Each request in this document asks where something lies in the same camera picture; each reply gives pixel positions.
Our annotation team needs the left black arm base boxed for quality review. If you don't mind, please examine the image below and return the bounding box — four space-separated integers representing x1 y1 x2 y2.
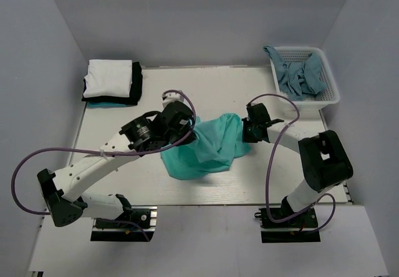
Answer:
90 207 157 243

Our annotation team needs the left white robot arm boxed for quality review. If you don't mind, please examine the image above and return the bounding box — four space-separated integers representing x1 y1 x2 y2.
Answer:
37 101 196 227

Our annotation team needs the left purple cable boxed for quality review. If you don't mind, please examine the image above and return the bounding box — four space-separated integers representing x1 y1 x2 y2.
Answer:
11 89 197 216

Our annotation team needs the teal green t shirt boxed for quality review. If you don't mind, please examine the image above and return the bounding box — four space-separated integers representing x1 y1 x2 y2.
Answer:
161 113 251 180

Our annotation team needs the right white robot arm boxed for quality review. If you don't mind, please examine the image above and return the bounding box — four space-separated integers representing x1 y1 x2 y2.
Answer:
242 103 353 226

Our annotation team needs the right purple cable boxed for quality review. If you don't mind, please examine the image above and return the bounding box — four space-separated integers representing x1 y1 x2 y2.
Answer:
248 93 337 236

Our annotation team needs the grey blue crumpled t shirt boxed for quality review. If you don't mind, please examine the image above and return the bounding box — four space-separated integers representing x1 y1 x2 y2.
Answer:
263 46 327 100

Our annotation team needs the folded teal t shirt bottom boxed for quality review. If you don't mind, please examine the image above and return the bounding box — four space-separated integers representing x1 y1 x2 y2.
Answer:
87 102 127 109

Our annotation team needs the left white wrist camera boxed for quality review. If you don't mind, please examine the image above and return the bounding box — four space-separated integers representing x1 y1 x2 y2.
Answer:
162 92 185 107

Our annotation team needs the white plastic basket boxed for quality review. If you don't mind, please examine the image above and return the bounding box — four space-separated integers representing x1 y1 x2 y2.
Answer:
269 46 340 119

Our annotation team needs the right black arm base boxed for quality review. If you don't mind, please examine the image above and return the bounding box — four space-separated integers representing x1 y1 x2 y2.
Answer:
254 208 320 243

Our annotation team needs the folded black t shirt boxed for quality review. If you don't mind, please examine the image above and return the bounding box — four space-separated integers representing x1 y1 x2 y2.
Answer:
82 61 143 106

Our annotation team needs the purple cable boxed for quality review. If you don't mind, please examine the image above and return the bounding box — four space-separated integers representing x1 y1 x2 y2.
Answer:
248 93 337 236
11 89 197 216

